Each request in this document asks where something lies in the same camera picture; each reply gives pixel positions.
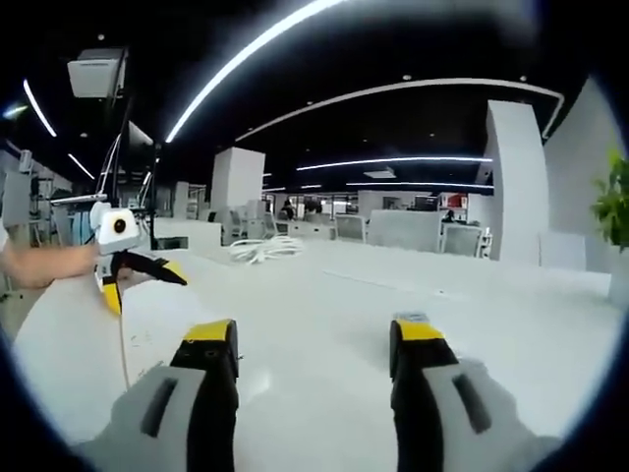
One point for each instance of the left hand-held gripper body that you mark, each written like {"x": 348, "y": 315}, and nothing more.
{"x": 115, "y": 226}

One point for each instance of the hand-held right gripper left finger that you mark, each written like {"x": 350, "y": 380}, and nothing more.
{"x": 211, "y": 393}

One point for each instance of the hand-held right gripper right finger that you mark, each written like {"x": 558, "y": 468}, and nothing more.
{"x": 417, "y": 393}

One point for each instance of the white charger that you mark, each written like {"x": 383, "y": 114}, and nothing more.
{"x": 415, "y": 316}

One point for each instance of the white desk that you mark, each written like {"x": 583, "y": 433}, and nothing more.
{"x": 319, "y": 295}

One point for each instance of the ceiling light strip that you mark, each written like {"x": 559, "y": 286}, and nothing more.
{"x": 393, "y": 161}
{"x": 422, "y": 185}

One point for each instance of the white ceiling air conditioner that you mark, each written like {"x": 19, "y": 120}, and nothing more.
{"x": 96, "y": 74}

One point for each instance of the grey office chair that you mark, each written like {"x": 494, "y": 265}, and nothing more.
{"x": 351, "y": 227}
{"x": 462, "y": 238}

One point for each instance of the white office partition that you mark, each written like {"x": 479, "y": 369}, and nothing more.
{"x": 405, "y": 231}

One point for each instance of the long curved ceiling light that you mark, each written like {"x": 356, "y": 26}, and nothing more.
{"x": 236, "y": 61}

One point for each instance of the potted green plant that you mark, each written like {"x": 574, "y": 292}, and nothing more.
{"x": 614, "y": 206}

